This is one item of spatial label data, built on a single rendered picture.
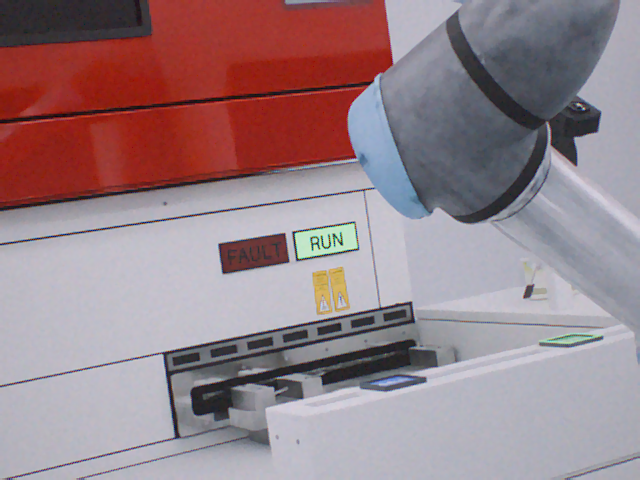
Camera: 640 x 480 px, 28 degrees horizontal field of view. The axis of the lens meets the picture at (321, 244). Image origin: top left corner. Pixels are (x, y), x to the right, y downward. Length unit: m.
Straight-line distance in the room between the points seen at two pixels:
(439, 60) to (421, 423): 0.53
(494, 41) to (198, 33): 1.00
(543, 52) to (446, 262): 3.03
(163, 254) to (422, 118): 0.98
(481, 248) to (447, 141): 3.06
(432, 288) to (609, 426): 2.42
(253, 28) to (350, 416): 0.80
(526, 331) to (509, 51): 0.97
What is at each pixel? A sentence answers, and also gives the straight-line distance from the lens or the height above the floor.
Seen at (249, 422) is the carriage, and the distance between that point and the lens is 1.91.
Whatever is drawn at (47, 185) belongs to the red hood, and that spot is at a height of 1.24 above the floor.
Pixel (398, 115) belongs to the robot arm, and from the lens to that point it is 1.04.
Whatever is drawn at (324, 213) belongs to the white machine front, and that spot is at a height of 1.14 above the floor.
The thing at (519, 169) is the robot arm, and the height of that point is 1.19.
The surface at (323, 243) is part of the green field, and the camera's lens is 2.08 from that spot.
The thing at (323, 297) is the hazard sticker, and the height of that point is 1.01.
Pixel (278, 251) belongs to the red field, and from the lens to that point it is 2.04.
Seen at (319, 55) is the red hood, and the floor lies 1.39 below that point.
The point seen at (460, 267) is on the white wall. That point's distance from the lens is 4.04.
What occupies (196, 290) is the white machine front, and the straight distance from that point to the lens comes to 1.98.
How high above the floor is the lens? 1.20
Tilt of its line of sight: 3 degrees down
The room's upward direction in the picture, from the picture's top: 8 degrees counter-clockwise
